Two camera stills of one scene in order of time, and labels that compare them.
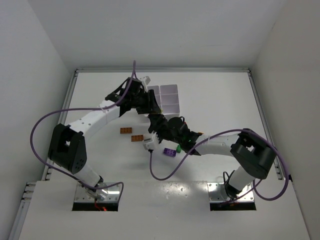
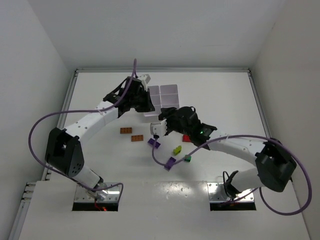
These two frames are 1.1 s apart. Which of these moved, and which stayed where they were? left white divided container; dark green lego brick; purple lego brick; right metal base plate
Moved: purple lego brick; dark green lego brick
Stayed: right metal base plate; left white divided container
